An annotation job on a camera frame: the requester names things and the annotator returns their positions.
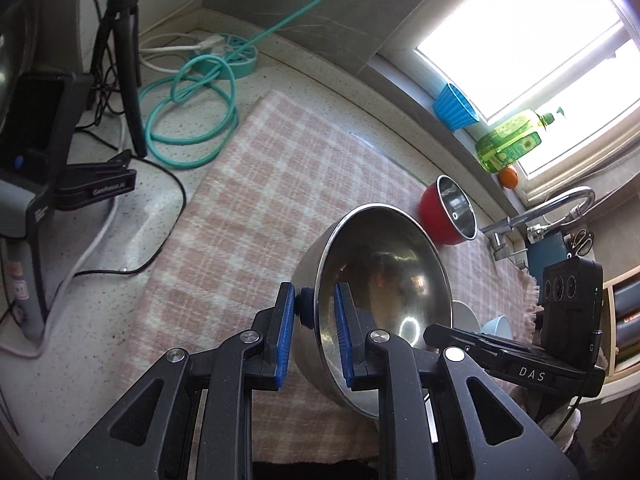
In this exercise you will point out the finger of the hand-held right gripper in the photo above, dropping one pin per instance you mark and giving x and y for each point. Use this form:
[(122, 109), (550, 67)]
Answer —
[(475, 345)]

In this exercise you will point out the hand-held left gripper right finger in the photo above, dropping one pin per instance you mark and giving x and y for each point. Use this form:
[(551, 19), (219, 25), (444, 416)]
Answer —
[(345, 330)]

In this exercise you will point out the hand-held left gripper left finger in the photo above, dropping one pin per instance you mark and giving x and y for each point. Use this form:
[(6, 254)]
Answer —
[(282, 335)]

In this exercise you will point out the large steel bowl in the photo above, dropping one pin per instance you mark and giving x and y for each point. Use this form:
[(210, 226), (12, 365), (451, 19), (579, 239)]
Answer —
[(385, 260)]

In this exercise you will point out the person's right hand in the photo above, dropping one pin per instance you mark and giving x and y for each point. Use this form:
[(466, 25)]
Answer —
[(550, 422)]

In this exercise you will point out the light blue bowl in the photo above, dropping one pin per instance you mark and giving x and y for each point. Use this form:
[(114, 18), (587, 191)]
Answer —
[(496, 328)]

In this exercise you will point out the wooden shelf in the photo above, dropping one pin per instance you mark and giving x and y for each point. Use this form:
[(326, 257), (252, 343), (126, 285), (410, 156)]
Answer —
[(625, 320)]

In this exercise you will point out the blue utensil holder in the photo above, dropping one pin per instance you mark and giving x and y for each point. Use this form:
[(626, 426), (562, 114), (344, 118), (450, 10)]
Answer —
[(545, 255)]

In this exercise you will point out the scissors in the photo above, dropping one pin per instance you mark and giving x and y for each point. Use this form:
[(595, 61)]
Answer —
[(582, 241)]

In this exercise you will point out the chrome faucet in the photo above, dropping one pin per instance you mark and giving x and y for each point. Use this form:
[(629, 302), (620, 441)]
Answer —
[(550, 205)]

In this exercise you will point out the red steel-lined bowl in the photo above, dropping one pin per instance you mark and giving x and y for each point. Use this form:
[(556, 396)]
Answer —
[(435, 215)]

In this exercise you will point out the orange fruit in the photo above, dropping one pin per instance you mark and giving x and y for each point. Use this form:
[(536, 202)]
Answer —
[(509, 176)]

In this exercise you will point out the pink checkered cloth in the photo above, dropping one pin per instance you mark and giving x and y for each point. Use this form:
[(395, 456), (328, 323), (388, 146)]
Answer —
[(260, 170)]

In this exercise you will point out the green dish soap bottle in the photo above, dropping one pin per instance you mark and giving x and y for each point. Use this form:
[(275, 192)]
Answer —
[(510, 142)]

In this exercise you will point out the blue ribbed cup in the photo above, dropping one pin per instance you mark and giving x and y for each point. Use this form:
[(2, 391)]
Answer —
[(457, 107)]

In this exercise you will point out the black clamp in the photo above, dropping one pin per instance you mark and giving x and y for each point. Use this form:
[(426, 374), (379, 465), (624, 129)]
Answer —
[(95, 182)]

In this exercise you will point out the grey device stand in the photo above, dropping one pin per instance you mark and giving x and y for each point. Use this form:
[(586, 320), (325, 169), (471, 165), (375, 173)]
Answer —
[(30, 240)]

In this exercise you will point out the round teal power strip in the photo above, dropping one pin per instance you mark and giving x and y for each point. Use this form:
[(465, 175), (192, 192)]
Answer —
[(240, 57)]

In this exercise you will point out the window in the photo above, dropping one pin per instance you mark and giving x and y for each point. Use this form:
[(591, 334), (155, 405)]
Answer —
[(525, 25)]

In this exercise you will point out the black tripod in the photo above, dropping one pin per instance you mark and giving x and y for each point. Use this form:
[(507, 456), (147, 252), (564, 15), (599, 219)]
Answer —
[(127, 60)]

